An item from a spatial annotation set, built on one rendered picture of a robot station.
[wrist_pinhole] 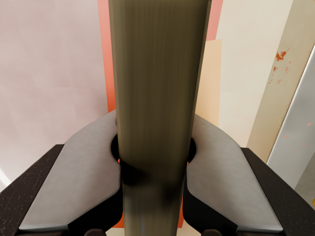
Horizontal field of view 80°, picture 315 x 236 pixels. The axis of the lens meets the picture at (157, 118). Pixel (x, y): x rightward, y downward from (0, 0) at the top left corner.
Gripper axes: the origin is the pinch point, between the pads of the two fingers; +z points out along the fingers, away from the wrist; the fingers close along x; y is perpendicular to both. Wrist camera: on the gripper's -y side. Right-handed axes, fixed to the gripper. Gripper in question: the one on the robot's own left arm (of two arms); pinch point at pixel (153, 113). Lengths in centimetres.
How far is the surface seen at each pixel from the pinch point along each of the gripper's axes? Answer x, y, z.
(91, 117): -5.8, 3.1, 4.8
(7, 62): -11.8, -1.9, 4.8
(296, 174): 13.1, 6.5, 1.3
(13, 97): -12.3, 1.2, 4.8
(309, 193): 139, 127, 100
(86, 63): -5.6, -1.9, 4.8
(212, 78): 5.0, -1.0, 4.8
